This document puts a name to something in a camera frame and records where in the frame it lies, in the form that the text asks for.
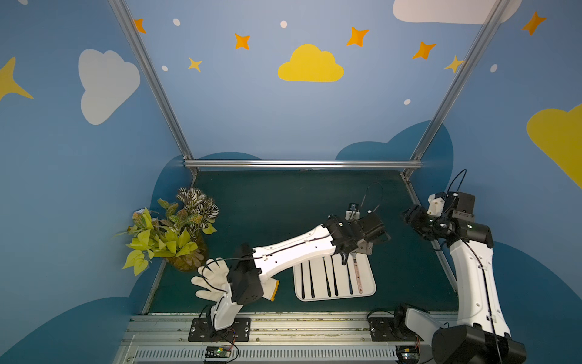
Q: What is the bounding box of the blue metal fork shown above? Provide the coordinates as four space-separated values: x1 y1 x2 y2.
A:
345 261 354 295

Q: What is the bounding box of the silver spoon pink handle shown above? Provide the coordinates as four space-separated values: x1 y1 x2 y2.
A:
351 253 363 294

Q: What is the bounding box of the purple metal spoon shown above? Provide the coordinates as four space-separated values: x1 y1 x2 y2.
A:
330 256 339 297
308 260 315 299

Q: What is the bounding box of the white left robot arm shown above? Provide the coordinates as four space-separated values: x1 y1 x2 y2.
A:
210 211 390 332

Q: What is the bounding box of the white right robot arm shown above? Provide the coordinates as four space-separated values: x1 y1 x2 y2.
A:
393 192 527 363

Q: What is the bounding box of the white plastic tray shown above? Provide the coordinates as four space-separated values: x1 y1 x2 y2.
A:
293 253 377 302

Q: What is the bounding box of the white work glove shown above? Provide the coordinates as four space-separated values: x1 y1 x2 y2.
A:
191 258 280 302

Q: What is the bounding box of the green potted plant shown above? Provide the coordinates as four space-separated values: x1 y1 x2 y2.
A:
122 187 220 276

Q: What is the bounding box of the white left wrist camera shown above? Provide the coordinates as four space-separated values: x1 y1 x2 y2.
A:
345 203 360 221

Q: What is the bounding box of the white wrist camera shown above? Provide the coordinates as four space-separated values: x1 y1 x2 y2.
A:
427 192 447 217
345 203 360 221

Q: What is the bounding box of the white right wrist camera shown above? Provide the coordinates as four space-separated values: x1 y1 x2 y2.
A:
427 192 447 217

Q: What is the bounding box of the right aluminium frame post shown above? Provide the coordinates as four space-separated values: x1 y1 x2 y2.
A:
409 0 511 169

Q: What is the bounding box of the aluminium frame post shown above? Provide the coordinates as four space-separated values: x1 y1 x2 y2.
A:
409 0 511 169
109 0 199 184

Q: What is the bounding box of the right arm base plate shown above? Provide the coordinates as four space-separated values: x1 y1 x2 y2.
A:
367 316 424 342

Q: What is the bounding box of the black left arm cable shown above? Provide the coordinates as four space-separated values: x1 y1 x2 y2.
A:
198 181 385 329

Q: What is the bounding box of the horizontal aluminium frame rail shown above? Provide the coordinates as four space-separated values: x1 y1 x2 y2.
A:
183 159 422 170

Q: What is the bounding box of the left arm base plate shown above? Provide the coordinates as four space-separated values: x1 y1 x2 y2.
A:
187 317 252 343

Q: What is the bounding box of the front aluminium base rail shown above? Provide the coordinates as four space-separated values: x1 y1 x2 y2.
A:
114 310 433 363

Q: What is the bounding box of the left aluminium frame post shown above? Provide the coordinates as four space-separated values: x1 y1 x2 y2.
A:
109 0 199 184

